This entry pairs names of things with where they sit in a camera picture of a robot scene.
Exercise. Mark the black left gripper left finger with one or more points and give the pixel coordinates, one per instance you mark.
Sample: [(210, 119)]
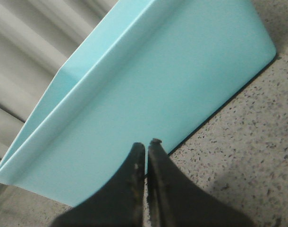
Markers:
[(119, 203)]

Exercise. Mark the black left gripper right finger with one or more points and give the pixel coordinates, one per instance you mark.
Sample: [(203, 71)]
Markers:
[(175, 201)]

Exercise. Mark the light blue plastic box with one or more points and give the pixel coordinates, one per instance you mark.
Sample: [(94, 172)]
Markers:
[(150, 69)]

